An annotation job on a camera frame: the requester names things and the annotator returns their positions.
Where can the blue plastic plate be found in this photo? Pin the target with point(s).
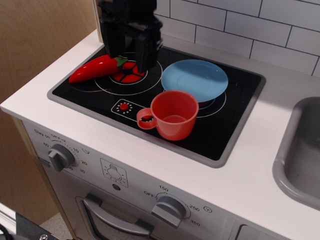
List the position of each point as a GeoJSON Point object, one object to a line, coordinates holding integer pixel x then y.
{"type": "Point", "coordinates": [202, 79]}

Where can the red toy chili pepper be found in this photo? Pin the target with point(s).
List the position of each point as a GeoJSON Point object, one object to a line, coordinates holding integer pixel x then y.
{"type": "Point", "coordinates": [99, 67]}

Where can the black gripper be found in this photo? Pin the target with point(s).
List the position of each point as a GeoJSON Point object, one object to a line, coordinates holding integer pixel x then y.
{"type": "Point", "coordinates": [134, 18]}

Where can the grey timer knob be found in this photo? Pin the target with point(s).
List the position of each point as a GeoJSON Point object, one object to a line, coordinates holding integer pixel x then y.
{"type": "Point", "coordinates": [60, 157]}

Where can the grey toy sink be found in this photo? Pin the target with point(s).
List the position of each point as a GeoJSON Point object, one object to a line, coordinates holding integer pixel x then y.
{"type": "Point", "coordinates": [296, 168]}

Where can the red plastic cup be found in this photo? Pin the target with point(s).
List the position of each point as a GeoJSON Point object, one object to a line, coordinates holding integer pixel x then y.
{"type": "Point", "coordinates": [173, 113]}

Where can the grey temperature knob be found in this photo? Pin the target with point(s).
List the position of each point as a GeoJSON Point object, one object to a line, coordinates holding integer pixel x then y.
{"type": "Point", "coordinates": [169, 210]}

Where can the black base with cable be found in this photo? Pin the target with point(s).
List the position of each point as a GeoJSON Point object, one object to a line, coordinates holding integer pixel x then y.
{"type": "Point", "coordinates": [20, 228]}

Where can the green toy bell pepper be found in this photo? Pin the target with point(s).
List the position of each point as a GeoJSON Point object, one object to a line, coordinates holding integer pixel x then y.
{"type": "Point", "coordinates": [128, 41]}

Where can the grey oven door handle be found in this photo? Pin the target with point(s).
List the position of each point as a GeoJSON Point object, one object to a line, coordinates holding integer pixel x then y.
{"type": "Point", "coordinates": [140, 228]}

